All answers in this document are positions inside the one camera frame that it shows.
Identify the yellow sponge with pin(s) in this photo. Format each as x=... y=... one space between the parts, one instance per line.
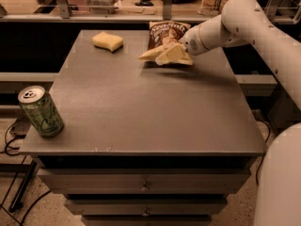
x=107 y=41

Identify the top drawer with knob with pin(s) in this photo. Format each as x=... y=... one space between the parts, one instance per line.
x=159 y=181

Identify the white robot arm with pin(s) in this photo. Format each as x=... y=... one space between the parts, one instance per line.
x=279 y=192

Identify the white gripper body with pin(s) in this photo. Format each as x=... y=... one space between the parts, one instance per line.
x=190 y=43

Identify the bottom drawer front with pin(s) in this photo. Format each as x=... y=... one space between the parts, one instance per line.
x=147 y=221

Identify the green soda can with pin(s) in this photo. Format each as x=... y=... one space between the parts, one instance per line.
x=39 y=107

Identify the middle drawer with knob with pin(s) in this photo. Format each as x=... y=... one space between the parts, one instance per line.
x=145 y=207

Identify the drawer with knob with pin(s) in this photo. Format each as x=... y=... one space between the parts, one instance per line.
x=145 y=207
x=159 y=181

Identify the grey drawer cabinet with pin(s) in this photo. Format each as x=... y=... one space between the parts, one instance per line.
x=121 y=113

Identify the brown sea salt chip bag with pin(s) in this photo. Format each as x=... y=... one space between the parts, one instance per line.
x=164 y=47

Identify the black stand left floor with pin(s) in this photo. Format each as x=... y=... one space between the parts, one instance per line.
x=27 y=171

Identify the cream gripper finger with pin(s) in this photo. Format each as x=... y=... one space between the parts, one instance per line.
x=172 y=36
x=173 y=54

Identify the metal shelf rail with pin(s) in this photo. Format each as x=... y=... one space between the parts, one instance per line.
x=127 y=11

